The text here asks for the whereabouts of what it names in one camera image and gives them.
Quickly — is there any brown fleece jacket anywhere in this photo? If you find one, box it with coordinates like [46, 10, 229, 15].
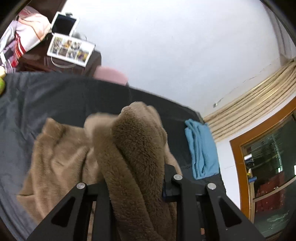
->
[16, 102, 181, 240]

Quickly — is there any pink round stool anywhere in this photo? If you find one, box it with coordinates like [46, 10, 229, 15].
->
[93, 66, 128, 86]

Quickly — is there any green toy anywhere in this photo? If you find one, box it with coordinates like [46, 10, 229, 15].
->
[0, 66, 6, 95]

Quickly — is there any cream curtain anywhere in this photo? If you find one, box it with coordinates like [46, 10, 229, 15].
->
[204, 58, 295, 142]

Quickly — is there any blue knit sweater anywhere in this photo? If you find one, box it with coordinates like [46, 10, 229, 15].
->
[185, 119, 220, 180]

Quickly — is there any photo collage frame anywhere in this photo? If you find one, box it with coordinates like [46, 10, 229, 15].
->
[47, 34, 95, 67]

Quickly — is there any white tablet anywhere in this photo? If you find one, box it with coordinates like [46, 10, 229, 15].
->
[51, 11, 79, 36]

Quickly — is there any black bed cover sheet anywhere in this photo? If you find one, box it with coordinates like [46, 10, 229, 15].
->
[1, 72, 200, 240]

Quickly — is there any pink striped pillow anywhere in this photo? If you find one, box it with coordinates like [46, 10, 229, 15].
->
[1, 6, 51, 73]

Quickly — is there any wooden window frame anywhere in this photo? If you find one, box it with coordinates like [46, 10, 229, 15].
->
[230, 99, 295, 240]

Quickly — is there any dark wooden nightstand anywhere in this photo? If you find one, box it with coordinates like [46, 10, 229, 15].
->
[16, 34, 101, 77]

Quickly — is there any white wall cable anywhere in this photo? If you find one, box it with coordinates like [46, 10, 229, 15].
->
[212, 61, 278, 108]

